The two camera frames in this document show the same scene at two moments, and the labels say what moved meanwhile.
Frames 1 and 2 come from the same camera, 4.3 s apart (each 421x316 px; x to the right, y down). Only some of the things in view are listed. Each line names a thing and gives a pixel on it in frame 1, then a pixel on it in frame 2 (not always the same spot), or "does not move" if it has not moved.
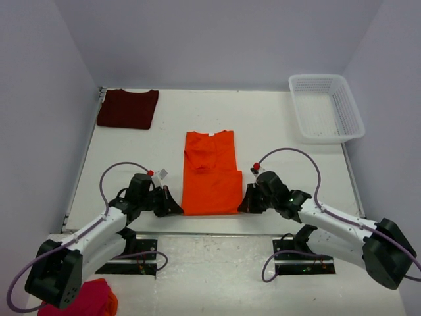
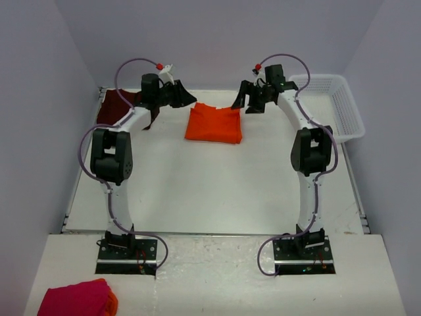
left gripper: x=168 y=205 -> x=181 y=97
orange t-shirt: x=212 y=184 -> x=209 y=124
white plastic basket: x=325 y=110 does not move
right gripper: x=248 y=205 -> x=254 y=107
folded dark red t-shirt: x=120 y=108 does not move
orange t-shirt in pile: x=112 y=306 does not move
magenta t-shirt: x=89 y=299 does not move
